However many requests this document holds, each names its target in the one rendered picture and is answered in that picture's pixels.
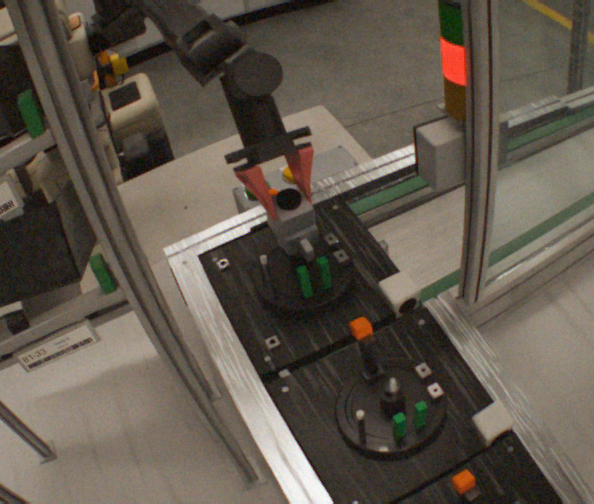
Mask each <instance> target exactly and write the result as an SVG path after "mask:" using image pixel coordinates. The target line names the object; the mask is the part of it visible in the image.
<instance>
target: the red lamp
mask: <svg viewBox="0 0 594 504"><path fill-rule="evenodd" d="M440 39H441V52H442V67H443V74H444V76H445V77H446V78H447V79H449V80H450V81H452V82H454V83H457V84H461V85H465V62H464V49H463V47H458V46H454V45H451V44H449V43H447V42H445V41H444V40H443V39H442V38H441V36H440Z"/></svg>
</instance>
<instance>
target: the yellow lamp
mask: <svg viewBox="0 0 594 504"><path fill-rule="evenodd" d="M443 83H444V101H445V110H446V111H447V113H448V114H449V115H451V116H452V117H454V118H456V119H458V120H461V121H466V87H465V85H461V84H457V83H454V82H452V81H450V80H449V79H447V78H446V77H445V76H444V74H443Z"/></svg>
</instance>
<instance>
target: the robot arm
mask: <svg viewBox="0 0 594 504"><path fill-rule="evenodd" d="M93 3H94V6H95V11H96V13H95V14H94V15H92V16H91V17H90V18H91V19H92V21H93V23H92V24H94V25H95V27H96V28H97V30H98V31H99V32H100V34H101V35H102V37H103V41H104V44H105V48H103V49H100V51H105V50H108V49H110V48H112V47H114V46H116V45H119V44H121V43H123V42H126V41H128V40H130V39H133V38H135V37H138V36H140V35H143V34H145V33H146V25H145V22H144V19H146V18H147V17H148V18H149V19H150V20H151V21H152V22H153V23H154V25H155V26H156V27H157V28H158V30H159V31H160V33H161V34H162V36H163V38H164V41H165V43H166V44H167V45H168V46H169V47H171V48H172V49H173V50H174V51H175V54H176V55H177V56H178V57H179V58H180V59H179V61H180V63H181V65H183V67H184V68H185V69H186V70H187V71H188V72H189V73H190V74H191V75H192V76H193V77H194V78H195V79H196V80H197V82H198V83H199V84H200V85H201V86H202V87H203V88H204V87H205V86H206V85H207V84H209V83H210V82H211V81H212V80H213V79H215V78H216V77H217V76H218V75H220V74H221V73H222V72H223V73H224V75H222V76H221V77H219V79H220V82H221V85H222V88H223V91H224V94H225V96H226V99H227V102H228V105H229V108H230V111H231V113H232V116H233V119H234V122H235V125H236V127H237V130H238V133H239V136H240V139H241V141H242V144H243V147H244V148H242V149H239V150H236V151H234V152H231V153H229V154H226V155H224V157H225V160H226V163H227V165H228V164H231V163H237V162H240V160H242V159H245V158H246V159H247V163H244V164H242V165H239V166H237V167H234V168H233V170H234V173H235V176H236V177H237V178H238V179H239V180H240V181H241V182H242V183H243V184H244V185H245V186H246V187H247V189H248V190H249V191H250V192H251V193H252V194H253V195H254V196H255V197H256V198H257V199H258V200H259V202H260V203H261V205H262V206H263V208H264V209H265V211H266V212H267V213H268V215H269V216H270V218H271V219H272V220H273V221H276V220H277V217H276V213H275V209H274V206H273V203H272V199H271V196H270V193H269V190H268V187H267V184H266V181H265V178H264V175H263V172H262V169H261V166H255V165H259V164H262V163H265V162H268V161H270V160H273V159H276V158H278V157H281V156H284V157H285V159H286V162H287V164H288V166H289V169H290V171H291V173H292V176H293V178H294V180H295V183H296V185H297V187H299V189H300V190H301V191H302V193H303V194H304V196H305V197H306V198H307V200H308V201H309V202H310V204H311V205H312V200H311V183H310V182H311V173H312V164H313V155H314V149H313V146H312V144H311V142H306V143H301V144H298V145H295V144H294V142H293V141H294V140H297V139H300V138H303V137H308V136H311V135H312V133H311V130H310V128H309V126H305V127H302V128H298V129H295V130H292V131H289V132H287V131H286V129H285V126H284V123H283V121H282V118H281V116H280V113H279V110H278V108H277V105H276V102H275V100H274V97H273V96H270V95H271V94H272V92H273V91H275V90H276V89H277V88H278V87H279V85H280V84H281V82H282V79H283V69H282V66H281V64H280V62H279V61H278V60H277V59H276V58H275V57H273V56H272V55H270V54H267V53H263V52H257V51H256V50H255V49H254V48H253V46H252V45H251V44H250V43H249V42H248V41H247V40H246V38H247V37H248V35H247V34H246V33H245V32H244V31H243V30H242V29H241V28H240V27H239V26H238V25H236V24H235V23H234V22H232V21H229V22H227V23H224V22H223V21H222V20H221V19H220V18H218V17H217V16H216V15H215V14H214V13H212V14H208V13H207V12H206V11H205V10H204V9H203V8H202V7H201V6H199V5H196V4H194V3H192V2H190V1H189V0H93ZM211 72H212V73H211ZM210 73H211V74H210ZM208 74H210V75H209V76H207V75H208ZM206 76H207V77H206Z"/></svg>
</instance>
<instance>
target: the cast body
mask: <svg viewBox="0 0 594 504"><path fill-rule="evenodd" d="M271 199H272V203H273V206H274V209H275V213H276V217H277V220H276V221H273V220H272V219H271V218H270V216H269V215H268V213H267V212H266V215H267V221H268V225H269V226H270V228H271V229H272V231H273V233H274V234H275V236H276V237H277V239H278V240H279V242H280V244H281V245H282V247H283V248H284V250H285V252H286V253H287V255H289V256H290V255H292V254H295V253H297V252H299V251H301V253H302V254H303V256H304V257H305V259H306V260H307V262H310V261H312V260H314V249H313V248H312V246H313V245H315V244H318V243H319V240H318V228H317V226H316V225H315V215H314V208H313V207H312V205H311V204H310V202H309V201H308V200H307V198H306V197H305V196H304V194H303V193H302V191H301V190H300V189H299V187H295V188H287V189H283V190H281V191H280V192H279V193H278V194H277V195H275V196H273V197H271Z"/></svg>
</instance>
